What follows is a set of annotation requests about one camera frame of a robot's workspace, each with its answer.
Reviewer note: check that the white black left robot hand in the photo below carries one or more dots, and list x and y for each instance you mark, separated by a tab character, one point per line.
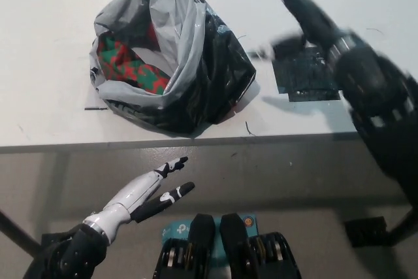
130	197

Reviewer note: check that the red green patterned cloth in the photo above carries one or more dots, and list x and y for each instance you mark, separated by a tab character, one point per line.
124	63

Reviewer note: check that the black plastic bag grey lining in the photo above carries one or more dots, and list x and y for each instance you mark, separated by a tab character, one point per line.
212	79

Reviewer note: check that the teal TP-Link box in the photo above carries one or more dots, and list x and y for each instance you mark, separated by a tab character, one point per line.
173	231

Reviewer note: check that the black table leg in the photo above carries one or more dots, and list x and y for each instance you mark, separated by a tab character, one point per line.
403	226
18	233

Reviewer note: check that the black tape patch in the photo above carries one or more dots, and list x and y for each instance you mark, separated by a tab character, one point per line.
303	79

